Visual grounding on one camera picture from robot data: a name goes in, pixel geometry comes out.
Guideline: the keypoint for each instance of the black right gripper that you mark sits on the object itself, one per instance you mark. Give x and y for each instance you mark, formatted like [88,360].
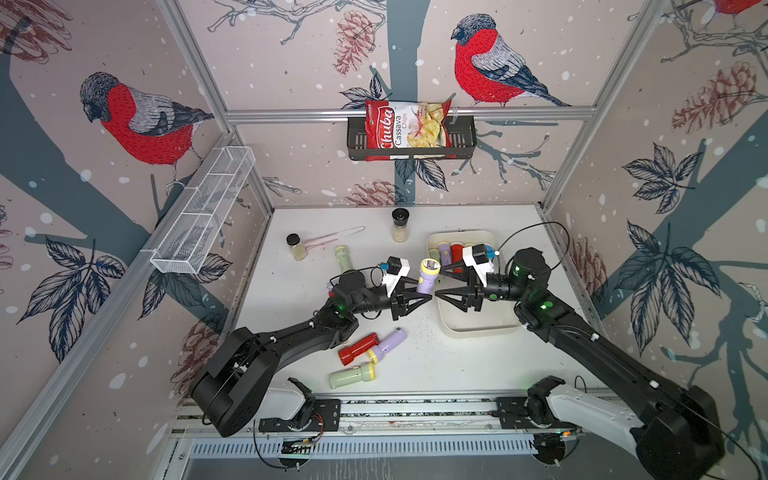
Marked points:
[470,299]

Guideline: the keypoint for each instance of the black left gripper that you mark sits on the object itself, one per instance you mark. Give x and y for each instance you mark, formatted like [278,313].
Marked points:
[395,305]

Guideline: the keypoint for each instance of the purple flashlight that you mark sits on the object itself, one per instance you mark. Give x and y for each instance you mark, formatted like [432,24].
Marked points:
[378,352]
[444,252]
[429,270]

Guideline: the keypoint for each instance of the red flashlight white cap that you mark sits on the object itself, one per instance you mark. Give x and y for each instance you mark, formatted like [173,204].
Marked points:
[457,252]

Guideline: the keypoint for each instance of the green flashlight front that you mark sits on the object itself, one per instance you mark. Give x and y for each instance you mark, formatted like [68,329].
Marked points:
[362,373]

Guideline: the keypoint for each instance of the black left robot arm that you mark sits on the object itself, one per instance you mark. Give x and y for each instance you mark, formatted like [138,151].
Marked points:
[232,385]

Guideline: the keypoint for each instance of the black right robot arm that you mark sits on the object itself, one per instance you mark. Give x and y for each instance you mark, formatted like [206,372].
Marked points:
[674,432]

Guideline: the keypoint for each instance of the cream plastic storage tray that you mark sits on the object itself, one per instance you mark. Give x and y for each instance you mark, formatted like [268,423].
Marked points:
[466,314]

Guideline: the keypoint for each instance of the glass grinder with black cap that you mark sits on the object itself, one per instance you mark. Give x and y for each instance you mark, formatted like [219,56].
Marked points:
[400,217]

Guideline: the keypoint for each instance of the small jar with black lid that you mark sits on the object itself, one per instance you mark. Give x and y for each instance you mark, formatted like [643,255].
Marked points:
[297,246]

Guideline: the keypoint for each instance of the red cassava chips bag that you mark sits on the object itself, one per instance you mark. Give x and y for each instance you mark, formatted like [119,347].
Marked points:
[406,125]

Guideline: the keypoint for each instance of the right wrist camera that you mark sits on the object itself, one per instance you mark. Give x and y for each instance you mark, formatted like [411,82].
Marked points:
[474,255]

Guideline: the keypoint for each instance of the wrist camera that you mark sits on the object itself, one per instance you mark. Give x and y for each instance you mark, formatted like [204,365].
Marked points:
[394,269]
[474,255]

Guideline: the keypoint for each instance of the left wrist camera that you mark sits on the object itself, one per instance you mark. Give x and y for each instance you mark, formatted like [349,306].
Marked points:
[394,269]

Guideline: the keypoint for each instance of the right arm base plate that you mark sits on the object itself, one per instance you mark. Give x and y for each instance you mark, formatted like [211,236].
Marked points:
[523,413]

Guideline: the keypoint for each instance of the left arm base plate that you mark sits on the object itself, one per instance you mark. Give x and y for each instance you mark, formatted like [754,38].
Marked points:
[314,416]

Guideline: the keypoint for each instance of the black wall basket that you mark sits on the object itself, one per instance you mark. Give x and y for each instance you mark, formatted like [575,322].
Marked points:
[461,139]

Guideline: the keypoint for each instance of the white wire mesh basket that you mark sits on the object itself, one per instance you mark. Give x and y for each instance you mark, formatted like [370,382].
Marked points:
[193,233]

